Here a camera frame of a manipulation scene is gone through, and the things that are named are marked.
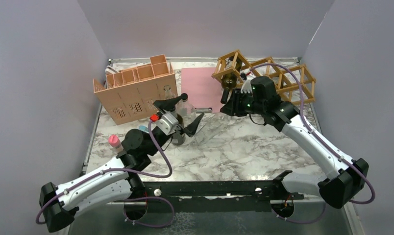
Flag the large clear glass jar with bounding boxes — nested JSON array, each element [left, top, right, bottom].
[[177, 100, 196, 120]]

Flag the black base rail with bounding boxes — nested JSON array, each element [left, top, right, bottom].
[[119, 180, 305, 215]]

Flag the peach plastic organizer basket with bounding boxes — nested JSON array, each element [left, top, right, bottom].
[[93, 54, 177, 125]]

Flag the dark bottle silver neck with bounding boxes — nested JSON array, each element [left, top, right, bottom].
[[171, 111, 186, 146]]

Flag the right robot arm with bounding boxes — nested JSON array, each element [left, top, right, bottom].
[[220, 76, 369, 209]]

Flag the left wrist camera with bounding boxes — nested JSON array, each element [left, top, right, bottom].
[[149, 112, 178, 136]]

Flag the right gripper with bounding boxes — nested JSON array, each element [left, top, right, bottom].
[[220, 89, 265, 118]]

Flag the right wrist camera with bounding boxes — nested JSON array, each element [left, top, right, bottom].
[[240, 72, 255, 94]]

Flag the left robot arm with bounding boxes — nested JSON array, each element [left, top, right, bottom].
[[35, 93, 204, 233]]

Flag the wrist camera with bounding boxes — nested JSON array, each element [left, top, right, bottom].
[[240, 72, 255, 94], [149, 112, 178, 136]]

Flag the white item behind basket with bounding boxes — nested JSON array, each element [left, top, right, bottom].
[[105, 66, 119, 75]]

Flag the wooden wine rack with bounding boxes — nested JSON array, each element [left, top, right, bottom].
[[211, 49, 317, 106]]

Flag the pink capped small bottle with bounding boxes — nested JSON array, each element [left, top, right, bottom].
[[108, 135, 123, 153]]

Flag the dark bottle black cap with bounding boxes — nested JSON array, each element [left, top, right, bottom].
[[221, 73, 237, 104]]

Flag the pink clipboard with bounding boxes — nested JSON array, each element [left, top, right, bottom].
[[181, 67, 223, 113]]

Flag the light blue toy package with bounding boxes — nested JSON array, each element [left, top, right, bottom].
[[138, 125, 148, 133]]

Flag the clear glass bottle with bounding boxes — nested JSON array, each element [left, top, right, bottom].
[[163, 85, 178, 100]]

